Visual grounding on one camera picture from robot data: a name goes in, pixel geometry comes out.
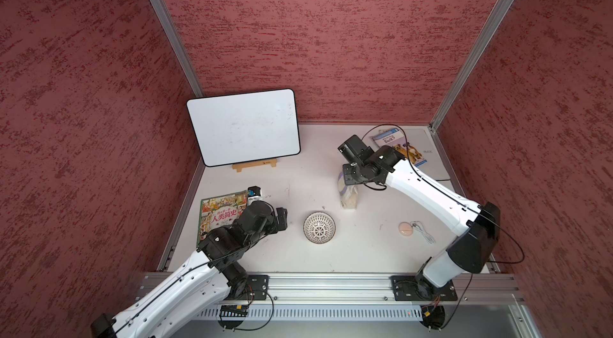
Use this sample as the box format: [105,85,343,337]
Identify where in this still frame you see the oats bag white purple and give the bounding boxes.
[338,172,359,210]

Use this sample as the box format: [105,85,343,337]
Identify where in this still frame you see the white patterned breakfast bowl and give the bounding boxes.
[303,212,336,245]

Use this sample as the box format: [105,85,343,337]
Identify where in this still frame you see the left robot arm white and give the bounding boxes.
[90,201,287,337]

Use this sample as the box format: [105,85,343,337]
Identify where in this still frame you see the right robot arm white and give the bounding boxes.
[338,135,501,301]

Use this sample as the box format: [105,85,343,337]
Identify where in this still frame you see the colourful history magazine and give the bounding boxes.
[196,191,248,245]

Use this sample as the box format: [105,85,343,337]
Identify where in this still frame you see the dog book blue cover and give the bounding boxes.
[371,127,427,167]

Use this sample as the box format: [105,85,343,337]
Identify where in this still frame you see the wooden board stand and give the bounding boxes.
[231,159,277,173]

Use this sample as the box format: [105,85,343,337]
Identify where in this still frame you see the pink round case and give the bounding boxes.
[398,222,413,237]

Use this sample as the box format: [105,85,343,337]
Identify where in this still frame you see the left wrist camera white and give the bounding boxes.
[247,186,262,205]

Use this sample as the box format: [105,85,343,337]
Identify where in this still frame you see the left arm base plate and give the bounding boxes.
[227,274,270,303]

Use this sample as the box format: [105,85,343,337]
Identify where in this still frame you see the aluminium front rail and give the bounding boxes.
[136,270,523,322]

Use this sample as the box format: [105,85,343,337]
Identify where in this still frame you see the white board black frame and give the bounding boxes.
[187,89,302,167]

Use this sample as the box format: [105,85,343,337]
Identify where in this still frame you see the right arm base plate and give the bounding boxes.
[390,275,458,302]

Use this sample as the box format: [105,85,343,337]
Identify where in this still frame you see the right aluminium corner post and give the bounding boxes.
[429,0,515,134]

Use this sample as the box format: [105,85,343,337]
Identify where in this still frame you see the aluminium corner post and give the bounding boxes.
[149,0,204,98]
[429,0,515,134]

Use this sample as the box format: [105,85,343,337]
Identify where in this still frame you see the left aluminium corner post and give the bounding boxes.
[149,0,204,98]

